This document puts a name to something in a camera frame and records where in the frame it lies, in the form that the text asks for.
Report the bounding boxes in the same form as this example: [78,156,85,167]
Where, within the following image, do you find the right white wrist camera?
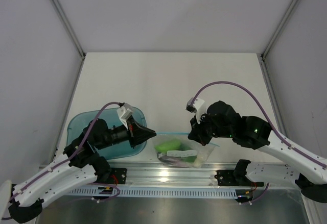
[186,97,206,124]

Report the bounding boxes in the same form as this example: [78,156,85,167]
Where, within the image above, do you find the white slotted cable duct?
[67,186,238,199]

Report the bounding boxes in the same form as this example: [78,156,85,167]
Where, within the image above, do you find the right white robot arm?
[186,99,326,203]

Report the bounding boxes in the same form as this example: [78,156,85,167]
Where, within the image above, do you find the clear zip top bag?
[151,132,219,168]

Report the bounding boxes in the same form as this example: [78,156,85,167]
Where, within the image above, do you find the left aluminium frame post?
[50,0,86,59]

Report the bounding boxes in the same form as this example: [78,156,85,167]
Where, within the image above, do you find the aluminium frame post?
[261,0,301,61]
[50,0,86,59]

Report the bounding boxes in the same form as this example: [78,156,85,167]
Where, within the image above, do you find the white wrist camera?
[186,97,206,124]
[116,103,133,129]

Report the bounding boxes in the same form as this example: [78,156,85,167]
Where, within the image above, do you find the purple eggplant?
[158,155,184,167]

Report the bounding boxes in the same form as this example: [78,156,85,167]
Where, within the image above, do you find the green bell pepper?
[176,143,198,163]

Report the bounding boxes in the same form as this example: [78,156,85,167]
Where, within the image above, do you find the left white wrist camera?
[116,103,133,129]

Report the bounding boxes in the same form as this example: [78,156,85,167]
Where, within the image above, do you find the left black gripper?
[96,115,156,150]

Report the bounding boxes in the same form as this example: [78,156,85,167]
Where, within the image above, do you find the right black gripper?
[189,111,233,146]

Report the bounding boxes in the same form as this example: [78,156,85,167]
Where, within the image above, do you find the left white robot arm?
[8,116,156,223]

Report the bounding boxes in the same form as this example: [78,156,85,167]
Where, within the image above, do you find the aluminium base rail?
[38,161,297,189]

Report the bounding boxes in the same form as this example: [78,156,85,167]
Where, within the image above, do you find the blue plastic tray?
[66,107,147,160]

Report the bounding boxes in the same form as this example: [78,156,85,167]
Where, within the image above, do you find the right aluminium frame post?
[261,0,301,61]

